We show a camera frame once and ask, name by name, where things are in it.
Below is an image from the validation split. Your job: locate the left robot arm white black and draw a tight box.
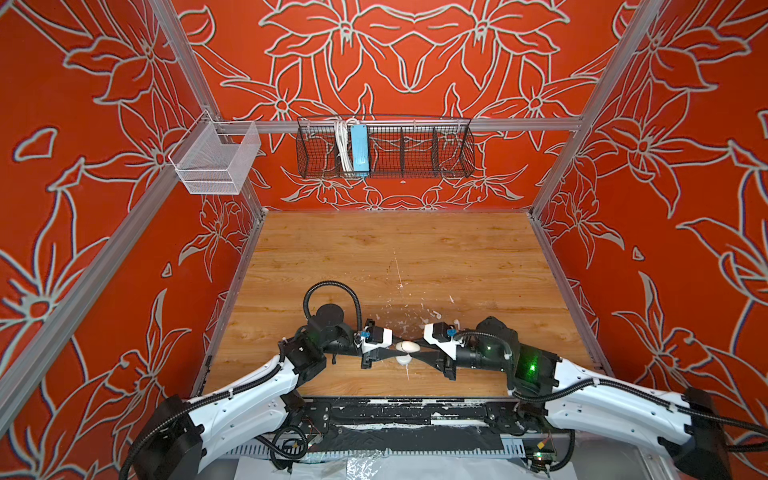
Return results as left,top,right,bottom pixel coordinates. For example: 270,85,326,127
118,280,396,479

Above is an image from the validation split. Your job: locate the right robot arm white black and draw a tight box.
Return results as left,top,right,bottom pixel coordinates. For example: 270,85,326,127
396,317,767,479

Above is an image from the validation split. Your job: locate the white round disc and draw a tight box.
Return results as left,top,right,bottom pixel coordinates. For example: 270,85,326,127
396,355,413,366

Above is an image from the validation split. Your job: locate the small green circuit board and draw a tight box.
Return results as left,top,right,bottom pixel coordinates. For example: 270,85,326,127
526,447,557,473

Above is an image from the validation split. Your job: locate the blue flat box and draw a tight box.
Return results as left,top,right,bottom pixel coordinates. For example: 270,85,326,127
349,124,370,177

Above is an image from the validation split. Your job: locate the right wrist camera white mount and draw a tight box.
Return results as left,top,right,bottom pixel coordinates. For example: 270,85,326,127
423,322,460,346

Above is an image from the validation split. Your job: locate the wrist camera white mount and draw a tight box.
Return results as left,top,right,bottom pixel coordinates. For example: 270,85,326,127
423,322,460,346
359,319,393,353

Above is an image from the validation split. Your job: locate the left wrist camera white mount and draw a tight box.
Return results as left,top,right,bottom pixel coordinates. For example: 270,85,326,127
359,319,393,353

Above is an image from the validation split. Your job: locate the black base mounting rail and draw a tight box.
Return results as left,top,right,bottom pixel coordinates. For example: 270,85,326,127
283,397,576,457

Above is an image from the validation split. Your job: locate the black wire wall basket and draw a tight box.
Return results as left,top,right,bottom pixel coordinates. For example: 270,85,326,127
296,115,476,180

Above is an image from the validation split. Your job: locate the white coiled cable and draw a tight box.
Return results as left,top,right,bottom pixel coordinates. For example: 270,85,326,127
334,119,354,176

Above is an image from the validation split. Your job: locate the clear plastic wall bin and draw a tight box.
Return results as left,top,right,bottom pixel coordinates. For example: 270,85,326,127
169,110,262,195

